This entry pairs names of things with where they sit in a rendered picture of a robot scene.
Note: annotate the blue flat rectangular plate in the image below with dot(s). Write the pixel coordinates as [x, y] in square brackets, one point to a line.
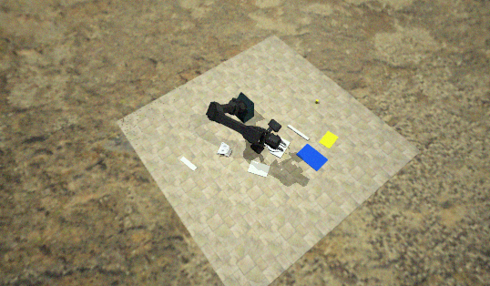
[312, 157]

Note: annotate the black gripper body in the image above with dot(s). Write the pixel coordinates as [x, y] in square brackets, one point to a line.
[273, 124]

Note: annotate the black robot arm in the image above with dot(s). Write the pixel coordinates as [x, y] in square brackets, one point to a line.
[216, 112]

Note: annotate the yellow flat square plate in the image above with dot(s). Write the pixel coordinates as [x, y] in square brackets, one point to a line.
[328, 139]

